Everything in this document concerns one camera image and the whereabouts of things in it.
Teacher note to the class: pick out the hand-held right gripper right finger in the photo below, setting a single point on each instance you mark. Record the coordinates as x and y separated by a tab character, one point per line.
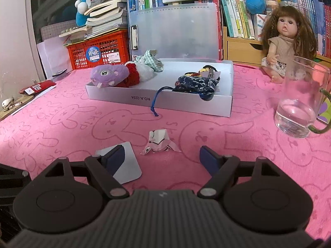
209	160

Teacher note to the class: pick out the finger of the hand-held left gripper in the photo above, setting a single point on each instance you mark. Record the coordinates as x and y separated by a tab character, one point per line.
13	174

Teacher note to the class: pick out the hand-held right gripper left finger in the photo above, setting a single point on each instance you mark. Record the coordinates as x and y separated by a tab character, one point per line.
115	160

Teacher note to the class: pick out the white card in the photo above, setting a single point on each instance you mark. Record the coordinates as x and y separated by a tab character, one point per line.
130	160

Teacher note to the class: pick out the pink white origami paper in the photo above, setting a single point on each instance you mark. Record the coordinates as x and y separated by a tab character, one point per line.
157	140

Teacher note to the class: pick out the white cardboard box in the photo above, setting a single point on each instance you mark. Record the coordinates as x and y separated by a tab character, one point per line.
160	100

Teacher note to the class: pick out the red crochet pouch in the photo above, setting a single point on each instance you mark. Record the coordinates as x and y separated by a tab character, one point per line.
132	76

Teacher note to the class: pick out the purple plush toy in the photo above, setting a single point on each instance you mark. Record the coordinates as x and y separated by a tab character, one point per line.
108	73

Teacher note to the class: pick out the yellow red crochet hair band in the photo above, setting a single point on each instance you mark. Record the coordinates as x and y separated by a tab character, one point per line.
204	71

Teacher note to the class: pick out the white furry pouch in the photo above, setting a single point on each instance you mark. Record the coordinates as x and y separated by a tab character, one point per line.
144	73

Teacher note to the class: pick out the green checked cloth pouch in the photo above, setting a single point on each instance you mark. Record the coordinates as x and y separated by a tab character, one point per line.
151	59

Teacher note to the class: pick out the pink rabbit print blanket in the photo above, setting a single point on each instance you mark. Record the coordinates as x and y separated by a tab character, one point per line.
232	134

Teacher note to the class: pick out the wooden board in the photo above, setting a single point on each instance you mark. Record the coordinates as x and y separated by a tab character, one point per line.
18	109

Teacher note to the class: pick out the small white stapler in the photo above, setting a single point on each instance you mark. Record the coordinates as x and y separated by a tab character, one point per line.
7	102

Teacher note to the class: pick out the red envelope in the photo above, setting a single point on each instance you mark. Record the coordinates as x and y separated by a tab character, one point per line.
38	87

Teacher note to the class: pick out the small black device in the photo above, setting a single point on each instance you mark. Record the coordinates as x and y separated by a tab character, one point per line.
59	72

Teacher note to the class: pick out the clear glass cup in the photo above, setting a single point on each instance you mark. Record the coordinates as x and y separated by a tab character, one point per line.
297	103

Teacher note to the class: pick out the red plastic crate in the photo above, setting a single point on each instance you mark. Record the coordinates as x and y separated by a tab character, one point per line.
103	49

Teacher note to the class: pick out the wooden drawer organizer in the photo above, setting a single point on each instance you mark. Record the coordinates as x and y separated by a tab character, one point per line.
243	49

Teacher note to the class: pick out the white paper sheets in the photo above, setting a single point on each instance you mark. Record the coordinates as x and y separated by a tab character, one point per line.
51	56

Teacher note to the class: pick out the translucent plastic clipboard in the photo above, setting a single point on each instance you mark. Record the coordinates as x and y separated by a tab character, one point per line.
175	31

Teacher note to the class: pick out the brown-haired baby doll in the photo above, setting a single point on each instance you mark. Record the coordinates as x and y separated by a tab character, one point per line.
281	46

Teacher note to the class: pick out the grey grid board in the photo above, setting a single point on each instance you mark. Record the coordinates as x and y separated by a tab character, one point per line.
51	31

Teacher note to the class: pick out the stack of books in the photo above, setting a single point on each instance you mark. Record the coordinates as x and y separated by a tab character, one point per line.
108	15

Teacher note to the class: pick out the row of green white books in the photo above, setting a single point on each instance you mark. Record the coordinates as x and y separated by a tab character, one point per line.
238	10

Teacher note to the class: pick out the blue white cat plush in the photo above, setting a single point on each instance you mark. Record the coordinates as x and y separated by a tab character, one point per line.
82	10

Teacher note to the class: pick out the row of thin colourful books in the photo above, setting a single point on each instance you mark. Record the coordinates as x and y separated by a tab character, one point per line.
147	2

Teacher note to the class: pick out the blue plush ball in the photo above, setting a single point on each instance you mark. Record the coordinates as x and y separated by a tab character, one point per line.
254	2

